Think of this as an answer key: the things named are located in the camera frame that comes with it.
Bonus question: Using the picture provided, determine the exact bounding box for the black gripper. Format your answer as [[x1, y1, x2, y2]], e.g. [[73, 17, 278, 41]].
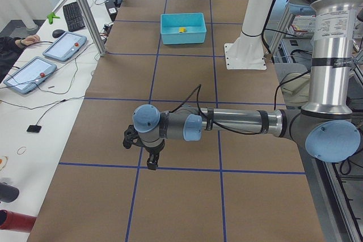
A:
[[142, 141, 165, 171]]

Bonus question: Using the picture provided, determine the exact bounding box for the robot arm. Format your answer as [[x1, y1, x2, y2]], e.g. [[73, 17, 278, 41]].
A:
[[123, 0, 362, 170]]

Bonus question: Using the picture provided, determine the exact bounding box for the small black pad device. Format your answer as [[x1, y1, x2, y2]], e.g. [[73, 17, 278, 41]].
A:
[[27, 125, 42, 133]]

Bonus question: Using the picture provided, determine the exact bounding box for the teach pendant far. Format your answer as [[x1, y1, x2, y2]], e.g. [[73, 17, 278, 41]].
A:
[[43, 32, 87, 62]]

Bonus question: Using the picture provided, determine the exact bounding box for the teach pendant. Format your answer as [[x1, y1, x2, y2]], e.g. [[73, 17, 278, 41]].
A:
[[43, 32, 87, 62], [4, 57, 57, 95]]

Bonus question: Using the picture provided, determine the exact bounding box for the turquoise plastic bin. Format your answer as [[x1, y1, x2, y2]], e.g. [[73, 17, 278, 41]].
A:
[[161, 12, 206, 45]]

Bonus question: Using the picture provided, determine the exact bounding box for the black cylinder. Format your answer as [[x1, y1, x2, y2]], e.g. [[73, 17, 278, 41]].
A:
[[0, 182, 19, 203]]

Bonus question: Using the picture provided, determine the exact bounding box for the teach pendant near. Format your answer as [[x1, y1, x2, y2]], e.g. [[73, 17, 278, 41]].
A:
[[4, 57, 57, 95]]

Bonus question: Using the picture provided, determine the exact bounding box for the red cylinder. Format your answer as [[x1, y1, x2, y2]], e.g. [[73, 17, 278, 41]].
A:
[[1, 210, 37, 233]]

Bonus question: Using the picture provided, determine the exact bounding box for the black computer mouse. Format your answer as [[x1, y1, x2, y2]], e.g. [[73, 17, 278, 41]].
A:
[[52, 29, 65, 39]]

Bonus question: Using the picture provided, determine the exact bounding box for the black keyboard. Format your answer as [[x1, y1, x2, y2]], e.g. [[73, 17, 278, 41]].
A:
[[63, 2, 85, 32]]

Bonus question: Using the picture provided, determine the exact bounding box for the green plastic clamp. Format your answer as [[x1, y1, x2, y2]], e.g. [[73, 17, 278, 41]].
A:
[[47, 12, 60, 24]]

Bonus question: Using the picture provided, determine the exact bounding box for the seated person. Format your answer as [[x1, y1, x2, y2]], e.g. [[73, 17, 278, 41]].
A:
[[0, 35, 40, 81]]

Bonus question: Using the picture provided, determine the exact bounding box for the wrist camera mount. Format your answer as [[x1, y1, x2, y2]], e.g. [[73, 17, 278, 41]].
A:
[[123, 125, 140, 149]]

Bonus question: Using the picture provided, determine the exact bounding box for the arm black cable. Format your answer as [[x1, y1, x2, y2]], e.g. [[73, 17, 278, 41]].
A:
[[170, 83, 311, 135]]

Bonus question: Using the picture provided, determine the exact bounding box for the aluminium frame post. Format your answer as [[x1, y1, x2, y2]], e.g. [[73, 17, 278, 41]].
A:
[[77, 0, 106, 57]]

